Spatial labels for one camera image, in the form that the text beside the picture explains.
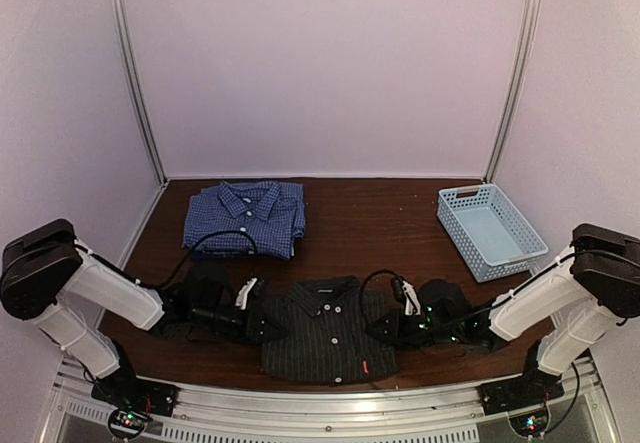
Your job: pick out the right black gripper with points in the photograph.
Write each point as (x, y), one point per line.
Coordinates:
(392, 322)

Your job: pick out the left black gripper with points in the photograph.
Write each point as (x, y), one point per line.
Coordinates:
(256, 330)

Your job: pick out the black pinstriped long sleeve shirt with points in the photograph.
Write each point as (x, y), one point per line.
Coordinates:
(326, 341)

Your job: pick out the blue checked shirt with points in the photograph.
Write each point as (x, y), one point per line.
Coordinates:
(234, 216)

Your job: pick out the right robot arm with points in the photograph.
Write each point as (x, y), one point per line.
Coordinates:
(596, 276)

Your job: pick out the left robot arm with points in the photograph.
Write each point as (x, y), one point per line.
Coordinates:
(43, 268)

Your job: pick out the light blue perforated plastic basket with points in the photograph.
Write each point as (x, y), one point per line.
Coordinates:
(492, 236)

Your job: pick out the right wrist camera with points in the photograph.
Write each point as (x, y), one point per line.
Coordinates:
(404, 293)

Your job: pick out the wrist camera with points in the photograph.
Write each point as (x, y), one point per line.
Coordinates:
(404, 293)
(253, 290)

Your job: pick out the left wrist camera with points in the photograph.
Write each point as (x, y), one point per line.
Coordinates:
(253, 290)

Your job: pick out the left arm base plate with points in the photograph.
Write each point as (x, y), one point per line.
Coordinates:
(135, 406)

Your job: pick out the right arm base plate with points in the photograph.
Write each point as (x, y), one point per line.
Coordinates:
(526, 404)

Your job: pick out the aluminium front rail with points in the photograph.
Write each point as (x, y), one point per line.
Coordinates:
(449, 413)

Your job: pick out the right aluminium corner post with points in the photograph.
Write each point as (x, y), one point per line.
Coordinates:
(527, 33)

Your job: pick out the aluminium corner post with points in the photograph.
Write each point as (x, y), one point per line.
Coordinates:
(135, 90)
(527, 33)

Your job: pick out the left aluminium corner post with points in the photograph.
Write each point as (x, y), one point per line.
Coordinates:
(135, 90)

